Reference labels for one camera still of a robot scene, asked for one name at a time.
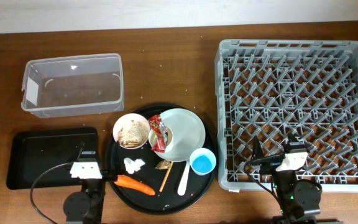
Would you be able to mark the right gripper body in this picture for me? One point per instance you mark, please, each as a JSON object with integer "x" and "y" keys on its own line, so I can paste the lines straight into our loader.
{"x": 279, "y": 167}

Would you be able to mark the brown food lump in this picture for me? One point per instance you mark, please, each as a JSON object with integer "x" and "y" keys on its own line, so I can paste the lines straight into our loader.
{"x": 162, "y": 165}

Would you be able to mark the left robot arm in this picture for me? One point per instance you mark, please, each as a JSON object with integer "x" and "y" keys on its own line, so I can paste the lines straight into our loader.
{"x": 86, "y": 205}

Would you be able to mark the pink bowl with food scraps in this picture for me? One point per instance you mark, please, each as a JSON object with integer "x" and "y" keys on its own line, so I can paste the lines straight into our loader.
{"x": 131, "y": 131}

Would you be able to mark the white tissue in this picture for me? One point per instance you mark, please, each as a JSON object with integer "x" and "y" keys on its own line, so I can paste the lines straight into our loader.
{"x": 133, "y": 166}

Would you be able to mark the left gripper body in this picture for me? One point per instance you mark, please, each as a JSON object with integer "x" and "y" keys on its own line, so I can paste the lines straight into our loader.
{"x": 100, "y": 173}

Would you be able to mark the grey dishwasher rack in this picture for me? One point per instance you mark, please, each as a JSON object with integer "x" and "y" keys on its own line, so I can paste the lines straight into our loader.
{"x": 269, "y": 88}

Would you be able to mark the red snack wrapper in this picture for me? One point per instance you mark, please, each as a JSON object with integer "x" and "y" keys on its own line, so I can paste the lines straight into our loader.
{"x": 160, "y": 132}

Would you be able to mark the blue cup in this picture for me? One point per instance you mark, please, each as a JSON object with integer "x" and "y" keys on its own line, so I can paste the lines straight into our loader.
{"x": 203, "y": 161}

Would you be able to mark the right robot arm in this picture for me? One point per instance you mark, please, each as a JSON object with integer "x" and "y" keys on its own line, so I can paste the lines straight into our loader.
{"x": 298, "y": 198}

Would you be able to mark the wooden chopstick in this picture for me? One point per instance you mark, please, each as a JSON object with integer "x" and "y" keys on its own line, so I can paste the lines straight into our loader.
{"x": 166, "y": 177}

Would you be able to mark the grey plate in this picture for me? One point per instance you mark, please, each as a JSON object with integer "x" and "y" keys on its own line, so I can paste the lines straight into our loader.
{"x": 188, "y": 134}

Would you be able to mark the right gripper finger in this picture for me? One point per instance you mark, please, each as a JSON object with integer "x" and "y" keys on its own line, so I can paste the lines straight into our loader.
{"x": 291, "y": 139}
{"x": 257, "y": 152}

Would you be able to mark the black rectangular tray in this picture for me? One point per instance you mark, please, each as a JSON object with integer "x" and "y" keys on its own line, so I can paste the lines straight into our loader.
{"x": 34, "y": 152}

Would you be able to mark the white cup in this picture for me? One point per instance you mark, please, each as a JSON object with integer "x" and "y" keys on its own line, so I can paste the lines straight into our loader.
{"x": 153, "y": 139}

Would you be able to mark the orange carrot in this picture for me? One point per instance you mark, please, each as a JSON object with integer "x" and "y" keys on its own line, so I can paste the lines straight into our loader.
{"x": 127, "y": 182}

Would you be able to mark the clear plastic bin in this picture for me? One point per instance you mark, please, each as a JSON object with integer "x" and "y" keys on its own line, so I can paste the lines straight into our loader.
{"x": 73, "y": 86}

